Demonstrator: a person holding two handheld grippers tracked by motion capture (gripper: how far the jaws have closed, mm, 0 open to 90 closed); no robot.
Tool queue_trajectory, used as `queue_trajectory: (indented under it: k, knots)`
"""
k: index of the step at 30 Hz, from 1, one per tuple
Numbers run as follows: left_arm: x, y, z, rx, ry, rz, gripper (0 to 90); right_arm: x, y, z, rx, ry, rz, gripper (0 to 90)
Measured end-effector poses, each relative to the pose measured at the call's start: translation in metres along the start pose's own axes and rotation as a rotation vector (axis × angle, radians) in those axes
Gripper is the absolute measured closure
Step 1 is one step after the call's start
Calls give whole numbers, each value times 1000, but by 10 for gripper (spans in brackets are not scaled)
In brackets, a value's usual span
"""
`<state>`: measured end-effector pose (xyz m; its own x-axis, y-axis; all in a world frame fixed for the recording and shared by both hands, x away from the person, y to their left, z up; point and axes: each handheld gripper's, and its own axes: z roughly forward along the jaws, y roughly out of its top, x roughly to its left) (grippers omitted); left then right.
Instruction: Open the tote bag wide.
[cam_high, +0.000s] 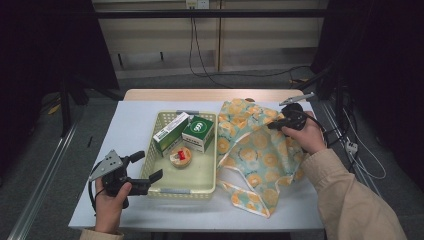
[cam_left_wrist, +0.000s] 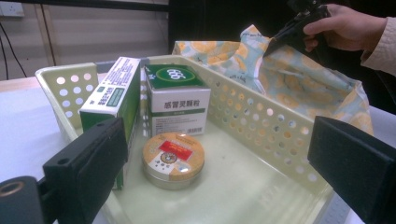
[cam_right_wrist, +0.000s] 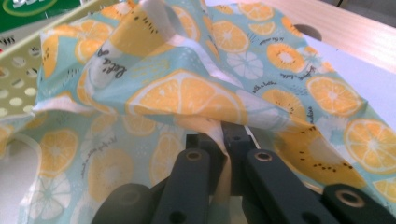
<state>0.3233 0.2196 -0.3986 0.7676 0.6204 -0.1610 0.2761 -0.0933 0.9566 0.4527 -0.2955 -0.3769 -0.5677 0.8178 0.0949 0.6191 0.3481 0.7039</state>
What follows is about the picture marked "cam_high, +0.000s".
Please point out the white wall socket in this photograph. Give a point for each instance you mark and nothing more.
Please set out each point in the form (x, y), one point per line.
(197, 4)

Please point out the white table mat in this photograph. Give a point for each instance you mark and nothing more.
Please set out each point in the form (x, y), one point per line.
(126, 126)

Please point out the white power strip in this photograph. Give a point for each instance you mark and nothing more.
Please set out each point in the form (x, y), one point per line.
(352, 147)

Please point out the fruit print cloth bag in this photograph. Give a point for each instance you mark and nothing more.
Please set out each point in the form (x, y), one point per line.
(260, 153)

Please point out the square green box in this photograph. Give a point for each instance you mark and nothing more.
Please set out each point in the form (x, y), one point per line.
(198, 131)

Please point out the long white and green box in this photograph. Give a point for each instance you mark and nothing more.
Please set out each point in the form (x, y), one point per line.
(170, 135)

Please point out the person's right hand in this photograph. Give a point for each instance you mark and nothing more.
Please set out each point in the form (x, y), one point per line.
(308, 138)

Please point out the metal floor rail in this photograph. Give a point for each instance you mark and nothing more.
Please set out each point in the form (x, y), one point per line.
(43, 186)

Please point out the person's left hand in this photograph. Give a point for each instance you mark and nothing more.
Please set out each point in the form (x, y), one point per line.
(108, 210)

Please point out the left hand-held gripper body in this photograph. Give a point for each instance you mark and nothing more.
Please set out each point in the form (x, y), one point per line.
(111, 166)

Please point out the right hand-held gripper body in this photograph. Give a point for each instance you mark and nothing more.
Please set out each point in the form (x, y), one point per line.
(295, 116)

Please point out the black horizontal bar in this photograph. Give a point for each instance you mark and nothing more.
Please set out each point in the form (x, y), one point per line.
(200, 13)

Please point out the cream perforated plastic basket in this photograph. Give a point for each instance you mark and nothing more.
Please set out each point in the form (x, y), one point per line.
(186, 176)

